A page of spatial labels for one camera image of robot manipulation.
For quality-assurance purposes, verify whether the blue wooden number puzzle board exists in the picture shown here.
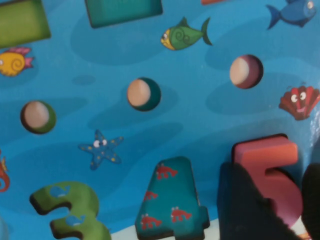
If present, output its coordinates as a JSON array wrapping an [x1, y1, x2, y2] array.
[[0, 0, 320, 240]]

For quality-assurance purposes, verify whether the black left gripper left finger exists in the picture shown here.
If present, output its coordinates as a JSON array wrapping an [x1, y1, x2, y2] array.
[[216, 161, 296, 240]]

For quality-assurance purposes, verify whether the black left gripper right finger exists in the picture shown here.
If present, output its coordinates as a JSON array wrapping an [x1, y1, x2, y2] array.
[[301, 163, 320, 240]]

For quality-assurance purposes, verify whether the pink wooden number five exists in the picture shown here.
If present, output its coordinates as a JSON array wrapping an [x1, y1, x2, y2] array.
[[231, 133, 313, 240]]

